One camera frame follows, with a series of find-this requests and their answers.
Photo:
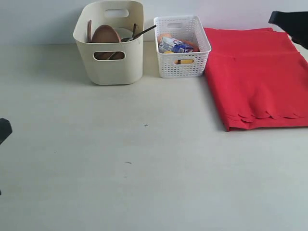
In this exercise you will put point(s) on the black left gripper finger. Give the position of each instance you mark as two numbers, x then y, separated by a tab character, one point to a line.
5	129

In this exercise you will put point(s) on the brown wooden plate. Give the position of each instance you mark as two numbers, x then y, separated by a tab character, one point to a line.
105	34

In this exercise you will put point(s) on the blue white milk carton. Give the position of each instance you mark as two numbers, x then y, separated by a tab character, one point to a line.
173	45

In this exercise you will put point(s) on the red table cloth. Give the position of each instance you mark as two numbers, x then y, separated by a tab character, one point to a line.
258	79

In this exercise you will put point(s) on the white perforated plastic basket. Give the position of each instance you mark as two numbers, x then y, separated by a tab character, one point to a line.
187	29

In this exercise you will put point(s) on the cream plastic bin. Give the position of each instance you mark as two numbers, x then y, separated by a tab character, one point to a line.
111	63

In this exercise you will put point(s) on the pale green ceramic bowl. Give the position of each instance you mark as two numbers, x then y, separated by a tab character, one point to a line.
123	32

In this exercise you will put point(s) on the wooden chopstick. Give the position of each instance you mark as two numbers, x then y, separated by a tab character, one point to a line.
134	30
143	32

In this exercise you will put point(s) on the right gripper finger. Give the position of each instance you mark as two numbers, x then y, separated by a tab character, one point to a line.
295	24

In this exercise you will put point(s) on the wooden spoon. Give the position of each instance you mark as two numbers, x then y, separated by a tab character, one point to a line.
89	24

